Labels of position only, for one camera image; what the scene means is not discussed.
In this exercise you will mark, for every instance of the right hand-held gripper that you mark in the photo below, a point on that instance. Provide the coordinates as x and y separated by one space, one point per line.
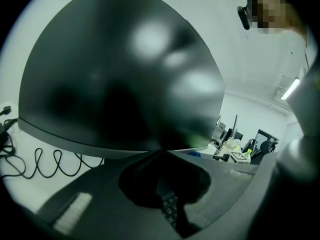
240 157

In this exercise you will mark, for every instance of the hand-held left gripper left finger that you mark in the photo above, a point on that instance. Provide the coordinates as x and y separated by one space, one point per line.
105 196

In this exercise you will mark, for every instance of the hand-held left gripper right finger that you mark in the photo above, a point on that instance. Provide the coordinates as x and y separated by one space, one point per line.
225 184

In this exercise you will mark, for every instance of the blue cloth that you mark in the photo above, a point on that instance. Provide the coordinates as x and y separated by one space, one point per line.
194 154

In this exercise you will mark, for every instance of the black keyboard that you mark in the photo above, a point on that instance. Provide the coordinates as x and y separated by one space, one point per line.
170 209

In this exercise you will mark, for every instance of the long ceiling light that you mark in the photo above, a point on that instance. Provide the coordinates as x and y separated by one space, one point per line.
290 89

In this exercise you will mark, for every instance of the black power brick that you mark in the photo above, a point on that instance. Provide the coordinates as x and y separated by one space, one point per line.
3 134

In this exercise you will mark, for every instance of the person's head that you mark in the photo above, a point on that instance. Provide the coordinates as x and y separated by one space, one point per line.
270 11

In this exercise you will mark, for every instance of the black head-worn camera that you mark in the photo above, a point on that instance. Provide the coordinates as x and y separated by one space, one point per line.
243 16

